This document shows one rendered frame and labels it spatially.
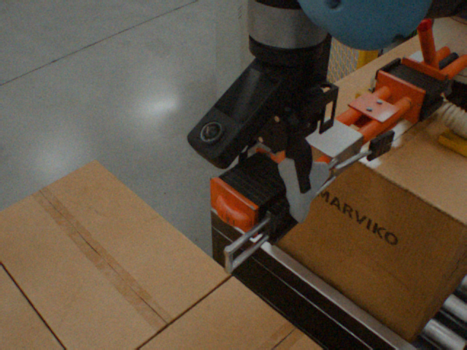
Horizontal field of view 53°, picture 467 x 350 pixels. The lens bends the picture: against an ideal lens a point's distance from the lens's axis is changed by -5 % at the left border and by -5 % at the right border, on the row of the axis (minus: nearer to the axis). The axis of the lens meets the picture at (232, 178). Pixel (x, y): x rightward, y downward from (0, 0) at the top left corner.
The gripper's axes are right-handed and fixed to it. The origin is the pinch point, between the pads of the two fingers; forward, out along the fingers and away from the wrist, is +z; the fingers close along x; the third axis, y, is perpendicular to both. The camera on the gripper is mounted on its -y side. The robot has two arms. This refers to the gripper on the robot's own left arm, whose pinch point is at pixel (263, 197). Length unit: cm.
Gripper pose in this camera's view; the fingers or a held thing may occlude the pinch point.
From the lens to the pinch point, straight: 57.8
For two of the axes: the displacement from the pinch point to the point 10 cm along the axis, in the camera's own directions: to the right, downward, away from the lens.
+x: -6.9, -4.9, 5.3
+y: 7.2, -4.7, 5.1
